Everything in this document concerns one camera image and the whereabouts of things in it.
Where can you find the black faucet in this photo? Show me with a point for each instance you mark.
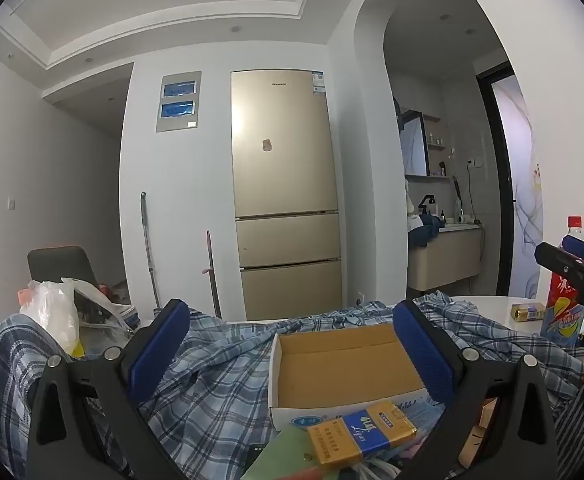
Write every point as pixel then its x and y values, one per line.
pixel 426 204

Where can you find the white plastic bag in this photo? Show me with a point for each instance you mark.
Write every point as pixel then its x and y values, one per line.
pixel 52 310

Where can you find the red-capped soda bottle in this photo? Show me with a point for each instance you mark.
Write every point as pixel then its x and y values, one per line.
pixel 564 320

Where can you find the wall shelf with bottles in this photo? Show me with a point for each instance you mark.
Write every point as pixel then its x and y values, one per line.
pixel 435 145

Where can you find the striped grey garment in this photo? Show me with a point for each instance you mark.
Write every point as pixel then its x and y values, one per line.
pixel 579 435

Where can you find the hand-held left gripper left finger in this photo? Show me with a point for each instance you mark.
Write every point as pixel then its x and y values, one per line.
pixel 159 345

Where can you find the blue plaid shirt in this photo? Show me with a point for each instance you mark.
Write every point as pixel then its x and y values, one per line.
pixel 217 385

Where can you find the cardboard box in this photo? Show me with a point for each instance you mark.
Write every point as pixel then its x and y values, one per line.
pixel 342 365

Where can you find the black door frame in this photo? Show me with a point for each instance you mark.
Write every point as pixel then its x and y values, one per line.
pixel 496 160

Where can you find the grey wall panel blue windows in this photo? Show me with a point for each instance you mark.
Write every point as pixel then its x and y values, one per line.
pixel 178 102

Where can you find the beige vanity cabinet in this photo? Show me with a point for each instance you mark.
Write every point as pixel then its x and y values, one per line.
pixel 446 260

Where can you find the green pad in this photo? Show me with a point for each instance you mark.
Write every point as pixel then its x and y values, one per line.
pixel 282 455

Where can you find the bathroom mirror cabinet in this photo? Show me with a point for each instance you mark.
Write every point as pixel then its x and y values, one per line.
pixel 414 145

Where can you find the small gold box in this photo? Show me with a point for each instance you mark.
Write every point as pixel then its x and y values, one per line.
pixel 527 312

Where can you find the stack of books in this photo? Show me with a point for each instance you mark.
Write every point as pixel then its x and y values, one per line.
pixel 129 316

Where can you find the grey hair styling wand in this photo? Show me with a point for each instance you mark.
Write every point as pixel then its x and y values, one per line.
pixel 457 200

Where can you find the dark blue cloth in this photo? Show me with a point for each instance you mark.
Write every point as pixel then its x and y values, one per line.
pixel 424 230

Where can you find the gold three-door refrigerator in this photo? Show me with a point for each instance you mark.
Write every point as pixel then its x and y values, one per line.
pixel 284 185

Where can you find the white soft toy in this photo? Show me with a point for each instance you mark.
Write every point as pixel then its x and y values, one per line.
pixel 411 207

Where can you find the yellow and blue cigarette pack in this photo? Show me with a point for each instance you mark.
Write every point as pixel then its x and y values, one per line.
pixel 361 435

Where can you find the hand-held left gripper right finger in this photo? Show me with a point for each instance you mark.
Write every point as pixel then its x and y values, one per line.
pixel 421 355

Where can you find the red bags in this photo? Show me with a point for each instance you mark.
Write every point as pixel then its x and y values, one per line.
pixel 104 289

